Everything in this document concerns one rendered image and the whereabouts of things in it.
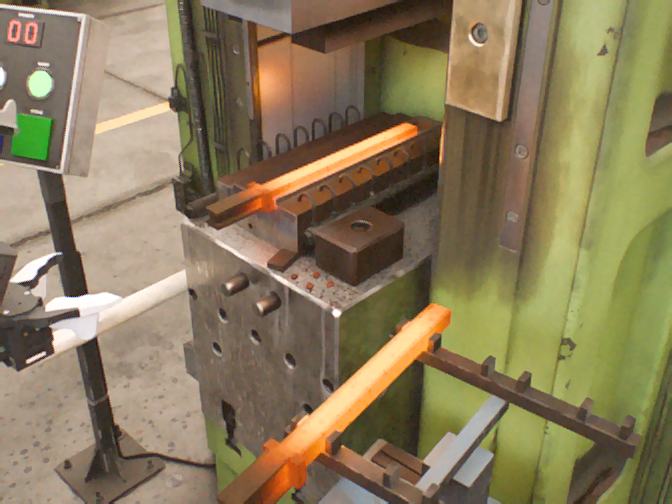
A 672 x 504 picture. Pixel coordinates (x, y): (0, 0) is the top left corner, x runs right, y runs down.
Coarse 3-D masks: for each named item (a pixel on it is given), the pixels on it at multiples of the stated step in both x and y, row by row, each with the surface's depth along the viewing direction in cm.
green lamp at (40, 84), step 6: (36, 72) 142; (42, 72) 142; (36, 78) 142; (42, 78) 142; (48, 78) 142; (30, 84) 143; (36, 84) 142; (42, 84) 142; (48, 84) 142; (36, 90) 142; (42, 90) 142; (48, 90) 142
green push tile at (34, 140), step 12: (24, 120) 143; (36, 120) 142; (48, 120) 141; (24, 132) 143; (36, 132) 142; (48, 132) 141; (12, 144) 144; (24, 144) 143; (36, 144) 142; (48, 144) 142; (24, 156) 143; (36, 156) 142; (48, 156) 142
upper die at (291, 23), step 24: (216, 0) 116; (240, 0) 112; (264, 0) 109; (288, 0) 105; (312, 0) 108; (336, 0) 111; (360, 0) 114; (384, 0) 118; (264, 24) 111; (288, 24) 107; (312, 24) 109
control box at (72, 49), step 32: (0, 32) 145; (64, 32) 141; (96, 32) 143; (0, 64) 145; (32, 64) 143; (64, 64) 141; (96, 64) 145; (0, 96) 145; (32, 96) 143; (64, 96) 141; (96, 96) 147; (64, 128) 141; (0, 160) 145; (32, 160) 143; (64, 160) 141
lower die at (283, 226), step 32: (352, 128) 153; (384, 128) 150; (288, 160) 139; (416, 160) 139; (224, 192) 134; (288, 192) 127; (320, 192) 128; (416, 192) 143; (256, 224) 131; (288, 224) 125
